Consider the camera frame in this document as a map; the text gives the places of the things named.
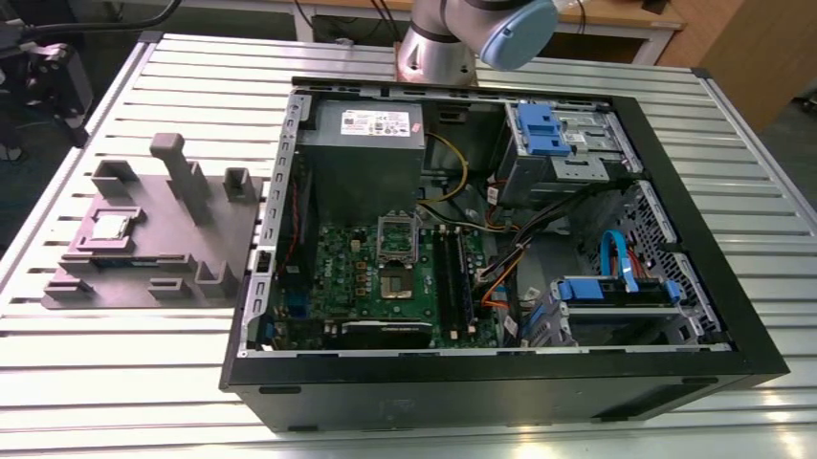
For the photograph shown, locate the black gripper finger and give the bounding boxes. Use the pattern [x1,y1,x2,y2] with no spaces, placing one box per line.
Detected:
[61,111,89,147]

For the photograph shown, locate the black cable bundle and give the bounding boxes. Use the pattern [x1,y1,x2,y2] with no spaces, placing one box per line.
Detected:
[482,183,634,283]

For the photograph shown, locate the yellow wire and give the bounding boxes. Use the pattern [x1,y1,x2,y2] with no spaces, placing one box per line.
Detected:
[419,131,473,206]

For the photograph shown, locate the green motherboard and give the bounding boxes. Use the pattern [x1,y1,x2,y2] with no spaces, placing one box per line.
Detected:
[274,209,506,351]

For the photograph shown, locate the blue flat data wire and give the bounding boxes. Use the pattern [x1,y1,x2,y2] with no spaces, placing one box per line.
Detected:
[598,229,641,294]

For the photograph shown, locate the black white green wires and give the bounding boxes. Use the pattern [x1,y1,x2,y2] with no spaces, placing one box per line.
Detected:
[415,200,515,236]

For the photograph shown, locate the brown wooden cabinet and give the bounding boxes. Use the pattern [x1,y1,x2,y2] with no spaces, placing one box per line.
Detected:
[657,0,817,131]

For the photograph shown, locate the silver CPU chip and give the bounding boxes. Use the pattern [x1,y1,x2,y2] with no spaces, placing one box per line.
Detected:
[93,213,136,240]

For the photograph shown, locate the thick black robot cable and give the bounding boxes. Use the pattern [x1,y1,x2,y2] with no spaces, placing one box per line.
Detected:
[17,0,186,35]

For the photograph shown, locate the wooden desk white frame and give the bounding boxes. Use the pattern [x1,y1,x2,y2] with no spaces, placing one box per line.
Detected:
[267,0,687,66]

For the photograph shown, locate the metal drive cage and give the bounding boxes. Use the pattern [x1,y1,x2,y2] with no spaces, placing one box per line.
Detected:
[495,98,645,208]

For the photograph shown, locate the hard disk in blue carrier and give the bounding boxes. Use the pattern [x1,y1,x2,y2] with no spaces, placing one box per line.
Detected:
[551,276,683,310]

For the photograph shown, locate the grey power supply unit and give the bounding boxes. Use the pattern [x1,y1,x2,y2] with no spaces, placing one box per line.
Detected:
[298,98,427,227]

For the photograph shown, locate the black case fan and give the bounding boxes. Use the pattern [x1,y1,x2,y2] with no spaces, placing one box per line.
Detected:
[279,166,316,288]

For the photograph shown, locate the black RAM slot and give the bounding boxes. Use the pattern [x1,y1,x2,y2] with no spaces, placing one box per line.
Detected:
[439,227,462,337]
[432,227,455,337]
[446,227,470,337]

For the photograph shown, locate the metal socket cover frame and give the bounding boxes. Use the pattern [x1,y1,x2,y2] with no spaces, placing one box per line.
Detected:
[375,214,424,267]

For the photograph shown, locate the blue disk carrier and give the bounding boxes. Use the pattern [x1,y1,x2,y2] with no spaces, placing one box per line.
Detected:
[517,102,573,158]

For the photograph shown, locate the metal disk bay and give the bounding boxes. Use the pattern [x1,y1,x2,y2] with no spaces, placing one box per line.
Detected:
[546,274,730,351]

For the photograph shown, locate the black open PC case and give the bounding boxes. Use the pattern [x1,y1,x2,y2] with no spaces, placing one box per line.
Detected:
[219,74,792,434]

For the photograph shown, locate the grey parts rack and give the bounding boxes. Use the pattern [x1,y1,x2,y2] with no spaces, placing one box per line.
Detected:
[41,132,267,311]

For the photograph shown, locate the red black twisted wire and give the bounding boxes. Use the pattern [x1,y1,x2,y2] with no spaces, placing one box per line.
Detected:
[283,176,303,273]

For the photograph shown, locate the black graphics card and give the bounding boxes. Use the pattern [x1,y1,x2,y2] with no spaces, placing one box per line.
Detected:
[322,317,436,351]

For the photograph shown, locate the orange wire bundle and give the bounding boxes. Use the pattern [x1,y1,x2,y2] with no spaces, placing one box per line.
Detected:
[477,260,515,312]

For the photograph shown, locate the blue RAM stick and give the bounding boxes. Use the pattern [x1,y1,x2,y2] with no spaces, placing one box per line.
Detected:
[93,256,161,268]

